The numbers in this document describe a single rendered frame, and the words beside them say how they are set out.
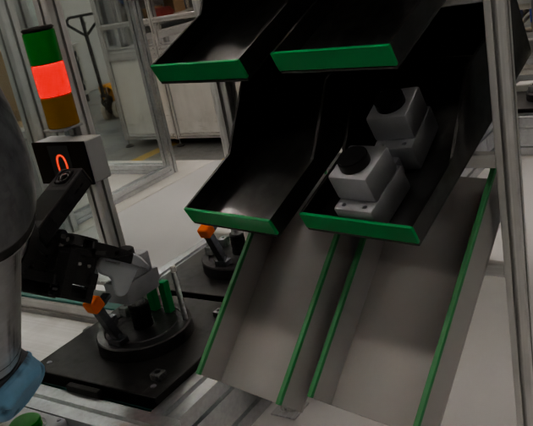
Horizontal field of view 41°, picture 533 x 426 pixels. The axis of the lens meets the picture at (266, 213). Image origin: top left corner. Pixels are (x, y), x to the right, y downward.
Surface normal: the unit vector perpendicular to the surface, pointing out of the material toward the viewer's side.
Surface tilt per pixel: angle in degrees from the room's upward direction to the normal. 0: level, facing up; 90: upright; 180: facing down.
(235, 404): 90
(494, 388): 0
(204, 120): 90
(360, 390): 45
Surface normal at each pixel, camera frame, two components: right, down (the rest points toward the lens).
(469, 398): -0.18, -0.93
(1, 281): 0.76, 0.63
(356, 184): -0.52, 0.72
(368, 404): -0.60, -0.40
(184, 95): -0.55, 0.37
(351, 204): -0.44, -0.69
